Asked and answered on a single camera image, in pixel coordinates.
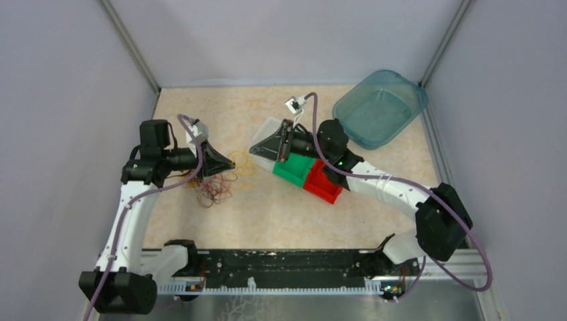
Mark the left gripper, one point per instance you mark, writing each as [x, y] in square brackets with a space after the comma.
[213, 162]

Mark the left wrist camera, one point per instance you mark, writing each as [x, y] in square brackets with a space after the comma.
[199, 131]

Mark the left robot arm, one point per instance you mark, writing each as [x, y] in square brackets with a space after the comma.
[120, 282]

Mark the red plastic bin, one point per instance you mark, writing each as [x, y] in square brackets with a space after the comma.
[319, 185]

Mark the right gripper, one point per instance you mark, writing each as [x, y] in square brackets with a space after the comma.
[275, 146]

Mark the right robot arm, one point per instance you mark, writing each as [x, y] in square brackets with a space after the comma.
[438, 212]

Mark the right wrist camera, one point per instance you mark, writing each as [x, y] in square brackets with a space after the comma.
[296, 107]

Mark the white plastic bin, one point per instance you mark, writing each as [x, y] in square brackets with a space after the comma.
[269, 127]

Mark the teal transparent tub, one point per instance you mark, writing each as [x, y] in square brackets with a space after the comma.
[380, 107]

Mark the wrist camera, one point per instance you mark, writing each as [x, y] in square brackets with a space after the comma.
[199, 131]
[296, 107]

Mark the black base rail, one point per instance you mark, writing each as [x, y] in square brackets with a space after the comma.
[294, 268]

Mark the green plastic bin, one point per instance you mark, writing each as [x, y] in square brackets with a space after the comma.
[295, 170]

